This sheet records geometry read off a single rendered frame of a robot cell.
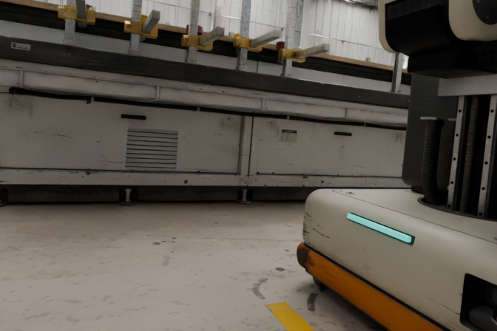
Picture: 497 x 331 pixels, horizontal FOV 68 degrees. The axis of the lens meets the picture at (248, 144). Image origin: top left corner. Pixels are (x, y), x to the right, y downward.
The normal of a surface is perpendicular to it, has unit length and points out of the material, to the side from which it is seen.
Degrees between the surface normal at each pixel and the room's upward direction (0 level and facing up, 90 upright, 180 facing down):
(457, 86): 90
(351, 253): 90
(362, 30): 90
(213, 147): 90
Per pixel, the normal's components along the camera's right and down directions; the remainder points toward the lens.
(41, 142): 0.41, 0.08
